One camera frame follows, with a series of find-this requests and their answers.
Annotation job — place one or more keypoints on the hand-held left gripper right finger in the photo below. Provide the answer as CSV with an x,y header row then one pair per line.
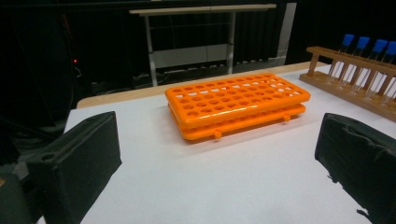
x,y
364,161

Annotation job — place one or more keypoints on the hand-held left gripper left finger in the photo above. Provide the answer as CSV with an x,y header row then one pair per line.
x,y
77,161

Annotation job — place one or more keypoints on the wooden test tube rack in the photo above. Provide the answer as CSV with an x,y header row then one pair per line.
x,y
330,83

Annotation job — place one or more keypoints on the blue-capped glass test tube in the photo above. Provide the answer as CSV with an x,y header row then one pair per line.
x,y
347,39
380,45
391,48
362,42

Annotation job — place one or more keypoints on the orange plastic test tube rack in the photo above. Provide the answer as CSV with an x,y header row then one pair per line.
x,y
218,107

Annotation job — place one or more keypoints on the dark device with red light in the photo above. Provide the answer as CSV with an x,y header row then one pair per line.
x,y
74,61

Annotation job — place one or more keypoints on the white table mat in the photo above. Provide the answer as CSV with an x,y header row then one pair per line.
x,y
218,177

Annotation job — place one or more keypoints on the metal stand frame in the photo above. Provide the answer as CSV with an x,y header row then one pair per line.
x,y
186,56

